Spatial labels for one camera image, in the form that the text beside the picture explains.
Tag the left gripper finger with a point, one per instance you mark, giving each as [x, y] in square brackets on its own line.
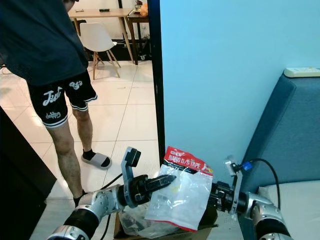
[160, 183]

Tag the red white tape packet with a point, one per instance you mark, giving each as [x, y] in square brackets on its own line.
[180, 195]

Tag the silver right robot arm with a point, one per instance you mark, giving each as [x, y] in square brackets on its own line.
[265, 215]

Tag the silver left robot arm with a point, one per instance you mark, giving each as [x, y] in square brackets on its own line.
[90, 210]

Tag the clear plastic bag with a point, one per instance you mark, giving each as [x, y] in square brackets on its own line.
[145, 225]

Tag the brown cardboard box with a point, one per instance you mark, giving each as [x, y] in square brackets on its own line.
[205, 230]

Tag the grey slide slipper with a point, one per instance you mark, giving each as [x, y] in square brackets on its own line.
[97, 159]

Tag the blue fabric headboard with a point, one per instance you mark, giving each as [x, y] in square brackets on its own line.
[290, 125]

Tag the cream remote control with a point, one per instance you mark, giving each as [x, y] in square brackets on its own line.
[302, 72]

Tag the white chair wooden legs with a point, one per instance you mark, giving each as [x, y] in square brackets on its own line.
[97, 37]

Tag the dark wooden table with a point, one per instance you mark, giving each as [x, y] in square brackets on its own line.
[137, 17]

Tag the orange plastic bag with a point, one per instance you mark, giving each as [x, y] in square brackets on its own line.
[143, 9]

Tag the light wooden table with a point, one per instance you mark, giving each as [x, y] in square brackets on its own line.
[100, 12]

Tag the person dark shirt black shorts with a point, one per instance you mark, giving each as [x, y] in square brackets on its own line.
[40, 40]

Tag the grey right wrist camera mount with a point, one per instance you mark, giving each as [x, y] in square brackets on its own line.
[236, 185]

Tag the black door frame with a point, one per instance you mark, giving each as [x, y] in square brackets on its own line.
[155, 75]

